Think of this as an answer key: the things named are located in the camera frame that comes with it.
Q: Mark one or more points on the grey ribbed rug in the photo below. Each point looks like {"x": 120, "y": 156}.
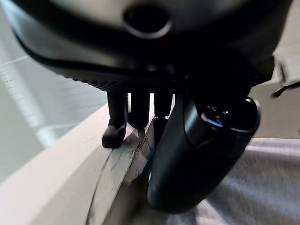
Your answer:
{"x": 253, "y": 182}

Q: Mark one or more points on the beige sofa with black legs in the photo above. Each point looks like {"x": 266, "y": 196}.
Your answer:
{"x": 287, "y": 70}

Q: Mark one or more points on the cream marbled ledge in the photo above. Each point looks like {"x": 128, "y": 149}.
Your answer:
{"x": 70, "y": 178}

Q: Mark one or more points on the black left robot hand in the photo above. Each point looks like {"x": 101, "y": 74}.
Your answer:
{"x": 197, "y": 58}

